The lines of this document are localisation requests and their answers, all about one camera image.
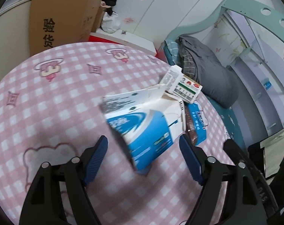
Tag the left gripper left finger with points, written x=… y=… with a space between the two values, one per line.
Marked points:
x=43 y=203

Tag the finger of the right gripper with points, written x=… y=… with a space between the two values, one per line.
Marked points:
x=237 y=155

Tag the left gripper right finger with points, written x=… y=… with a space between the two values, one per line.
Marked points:
x=242 y=204

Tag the white medicine box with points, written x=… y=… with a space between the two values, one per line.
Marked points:
x=181 y=85

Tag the blue white carton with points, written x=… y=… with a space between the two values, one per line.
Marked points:
x=149 y=121

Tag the teal bed sheet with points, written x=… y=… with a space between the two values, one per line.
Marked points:
x=171 y=51

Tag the blue snack wrapper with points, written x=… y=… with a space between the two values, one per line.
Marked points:
x=196 y=123

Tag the grey folded quilt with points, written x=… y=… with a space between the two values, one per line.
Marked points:
x=199 y=63

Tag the pink checkered bed cover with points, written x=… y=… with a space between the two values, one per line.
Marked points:
x=50 y=111

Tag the red storage bench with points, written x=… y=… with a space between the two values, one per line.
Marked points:
x=128 y=39

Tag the white curved cabinet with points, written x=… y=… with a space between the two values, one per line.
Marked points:
x=14 y=24

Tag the small brown cardboard box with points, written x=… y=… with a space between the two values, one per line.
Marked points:
x=98 y=19

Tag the white plastic bag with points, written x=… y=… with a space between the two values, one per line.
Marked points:
x=110 y=23

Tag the large brown cardboard box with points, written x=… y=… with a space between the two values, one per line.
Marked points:
x=58 y=22

